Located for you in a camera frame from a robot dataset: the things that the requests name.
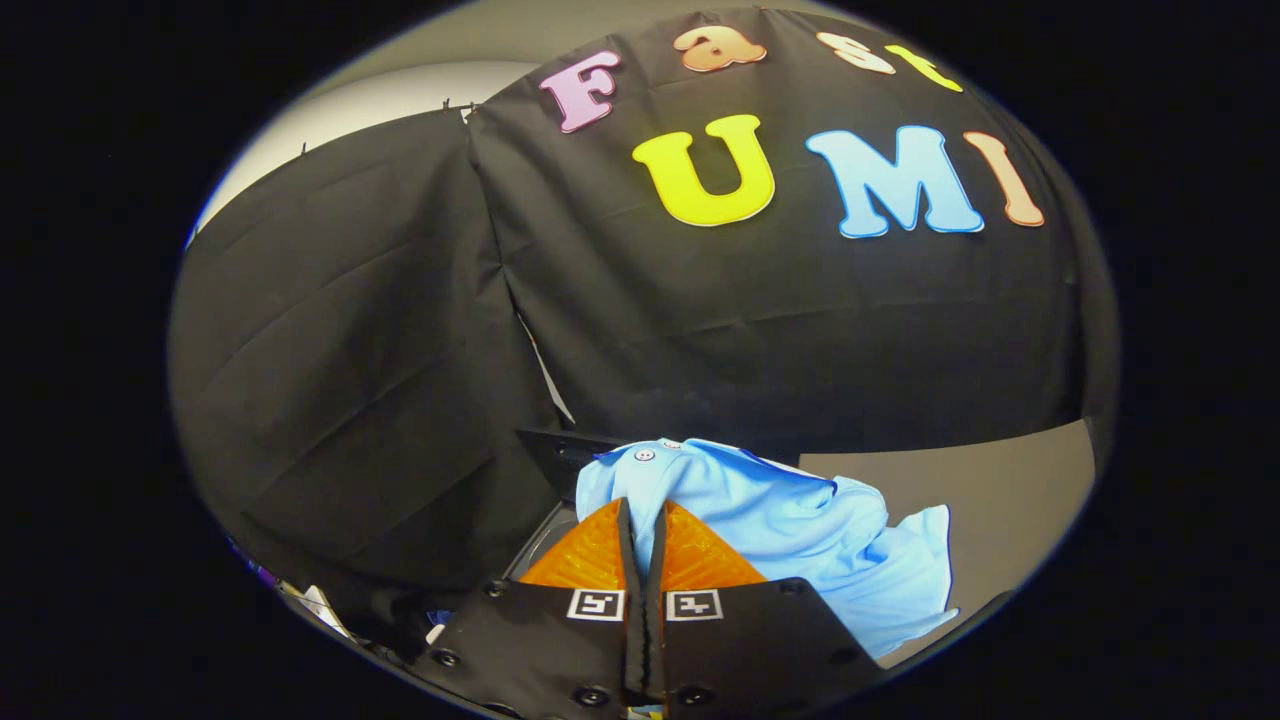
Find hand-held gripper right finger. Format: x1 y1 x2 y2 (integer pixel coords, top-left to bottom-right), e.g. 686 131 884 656
645 500 886 720

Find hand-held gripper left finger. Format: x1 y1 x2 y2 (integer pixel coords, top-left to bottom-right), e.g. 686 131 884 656
405 497 648 720

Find light blue polo shirt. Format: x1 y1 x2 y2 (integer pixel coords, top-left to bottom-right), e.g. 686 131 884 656
575 437 961 661

